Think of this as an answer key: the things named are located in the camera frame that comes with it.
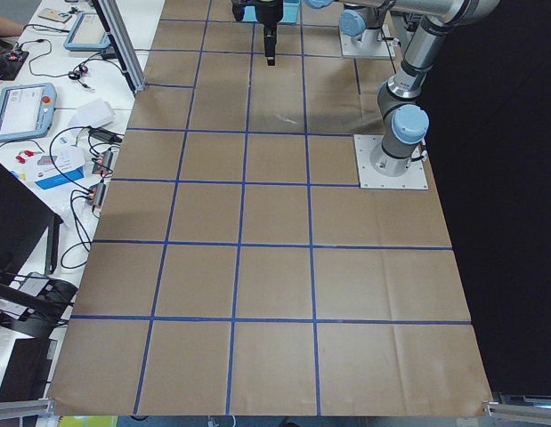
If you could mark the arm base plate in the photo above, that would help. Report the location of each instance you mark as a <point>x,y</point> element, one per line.
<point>371,44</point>
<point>377,170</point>

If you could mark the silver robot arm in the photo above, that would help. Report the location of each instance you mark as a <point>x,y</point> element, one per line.
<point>406,124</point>
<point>362,29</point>

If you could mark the orange usb hub upper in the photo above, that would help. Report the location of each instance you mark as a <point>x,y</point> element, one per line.
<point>103,163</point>

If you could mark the smartphone on desk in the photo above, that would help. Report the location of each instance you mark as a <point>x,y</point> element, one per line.
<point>55,15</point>

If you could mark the light blue plastic bin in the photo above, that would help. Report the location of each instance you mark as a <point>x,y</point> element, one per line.
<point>291,9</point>

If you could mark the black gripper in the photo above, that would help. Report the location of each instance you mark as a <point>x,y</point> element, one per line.
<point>270,12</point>

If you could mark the black power adapter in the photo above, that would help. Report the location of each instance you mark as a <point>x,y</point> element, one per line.
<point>105,136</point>

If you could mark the orange usb hub lower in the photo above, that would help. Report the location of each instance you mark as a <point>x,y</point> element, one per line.
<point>96,195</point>

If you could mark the white folded paper box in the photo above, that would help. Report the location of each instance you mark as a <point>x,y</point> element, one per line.
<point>96,113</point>

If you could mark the far teach pendant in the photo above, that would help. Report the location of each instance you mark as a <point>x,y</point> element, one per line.
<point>87,34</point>

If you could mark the black monitor stand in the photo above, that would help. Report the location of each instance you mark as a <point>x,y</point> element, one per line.
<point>32,304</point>

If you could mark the person forearm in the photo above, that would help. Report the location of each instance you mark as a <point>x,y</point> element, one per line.
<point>10,28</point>

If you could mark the blue white cardboard box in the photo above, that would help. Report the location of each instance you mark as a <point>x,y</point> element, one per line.
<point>64,165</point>

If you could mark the aluminium frame post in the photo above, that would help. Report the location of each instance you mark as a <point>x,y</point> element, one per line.
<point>115,29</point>

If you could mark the teach pendant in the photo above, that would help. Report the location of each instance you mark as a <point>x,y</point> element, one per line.
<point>26,111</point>
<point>87,34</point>

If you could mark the near teach pendant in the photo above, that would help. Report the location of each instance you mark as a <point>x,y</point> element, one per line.
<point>26,111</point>

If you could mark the orange usb hub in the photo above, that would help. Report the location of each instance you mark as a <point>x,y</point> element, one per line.
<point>103,163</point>
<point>96,195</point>

